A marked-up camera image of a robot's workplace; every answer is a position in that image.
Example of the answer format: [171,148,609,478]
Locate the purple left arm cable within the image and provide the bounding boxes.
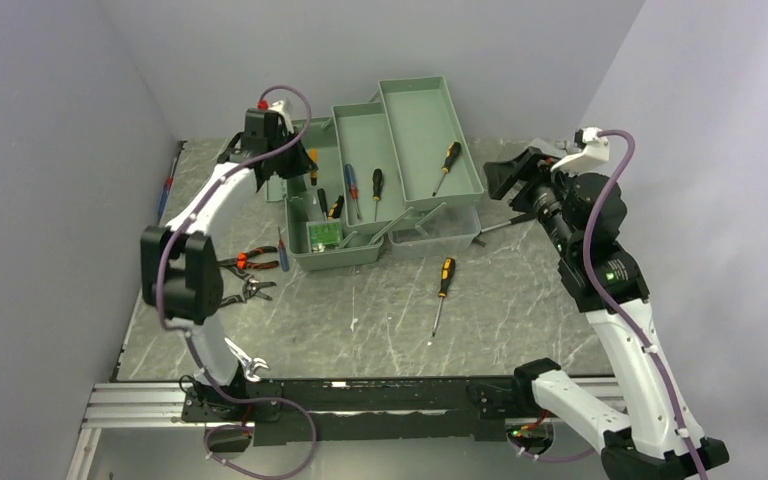
[155,84,320,480]

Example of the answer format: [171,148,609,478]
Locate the clear compartment organizer box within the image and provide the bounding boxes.
[528,138,567,158]

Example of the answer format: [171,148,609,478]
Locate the green toolbox base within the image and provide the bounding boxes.
[285,117,383,272]

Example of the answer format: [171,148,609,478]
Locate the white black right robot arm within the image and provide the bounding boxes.
[483,147,730,479]

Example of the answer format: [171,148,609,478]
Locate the blue red long screwdriver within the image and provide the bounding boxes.
[344,164,362,221]

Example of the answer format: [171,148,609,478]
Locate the green toolbox latch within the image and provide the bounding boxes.
[264,177,286,203]

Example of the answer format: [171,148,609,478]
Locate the orange black needle-nose pliers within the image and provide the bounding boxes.
[217,246,281,272]

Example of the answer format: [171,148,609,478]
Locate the yellow black handle hammer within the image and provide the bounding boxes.
[316,188,345,220]

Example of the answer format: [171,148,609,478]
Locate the blue red small screwdriver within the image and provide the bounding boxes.
[277,228,290,272]

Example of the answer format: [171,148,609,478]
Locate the green middle toolbox tray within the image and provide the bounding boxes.
[332,102,419,235]

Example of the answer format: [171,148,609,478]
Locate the yellow black medium screwdriver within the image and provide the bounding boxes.
[372,168,384,221]

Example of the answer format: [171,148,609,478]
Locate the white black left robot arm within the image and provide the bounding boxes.
[140,101,316,420]

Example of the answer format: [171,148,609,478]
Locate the green toolbox tray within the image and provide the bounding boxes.
[332,102,419,235]
[379,76,485,212]

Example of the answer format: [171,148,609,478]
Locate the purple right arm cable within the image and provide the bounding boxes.
[506,129,710,480]

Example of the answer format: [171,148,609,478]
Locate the yellow black stubby screwdriver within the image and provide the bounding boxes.
[432,141,462,197]

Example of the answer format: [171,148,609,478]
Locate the green top toolbox tray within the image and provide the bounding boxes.
[379,76,485,212]

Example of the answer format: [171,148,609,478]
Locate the long yellow black screwdriver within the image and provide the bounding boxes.
[431,257,456,338]

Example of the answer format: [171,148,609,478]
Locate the black yellow pliers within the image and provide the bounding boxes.
[219,279,276,308]

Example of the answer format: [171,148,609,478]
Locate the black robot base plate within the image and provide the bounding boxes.
[179,376,547,446]

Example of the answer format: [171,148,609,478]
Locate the red blue tool at wall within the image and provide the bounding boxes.
[156,140,186,222]

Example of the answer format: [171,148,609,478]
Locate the short yellow screwdriver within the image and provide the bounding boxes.
[308,148,319,186]

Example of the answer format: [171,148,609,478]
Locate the green label screwdriver bit box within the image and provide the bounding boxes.
[305,219,344,253]

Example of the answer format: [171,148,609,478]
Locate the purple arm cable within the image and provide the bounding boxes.
[155,84,320,480]
[506,129,710,480]

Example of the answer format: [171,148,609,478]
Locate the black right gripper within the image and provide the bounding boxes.
[484,146,586,256]

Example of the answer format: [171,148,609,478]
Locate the large silver open-end wrench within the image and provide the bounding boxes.
[225,338,269,383]

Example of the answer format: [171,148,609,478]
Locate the aluminium frame rail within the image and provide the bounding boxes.
[82,380,624,429]

